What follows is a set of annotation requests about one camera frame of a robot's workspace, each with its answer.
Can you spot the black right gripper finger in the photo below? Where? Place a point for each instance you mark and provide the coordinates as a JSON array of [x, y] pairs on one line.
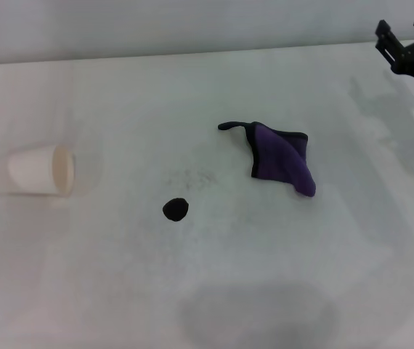
[[388, 41]]

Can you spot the white paper cup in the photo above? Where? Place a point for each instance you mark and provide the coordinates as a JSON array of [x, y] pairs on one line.
[[36, 171]]

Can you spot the small black lump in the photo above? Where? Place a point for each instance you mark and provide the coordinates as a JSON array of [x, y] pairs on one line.
[[175, 209]]

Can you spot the purple rag with black trim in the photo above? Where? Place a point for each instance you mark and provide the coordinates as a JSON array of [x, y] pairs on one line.
[[279, 156]]

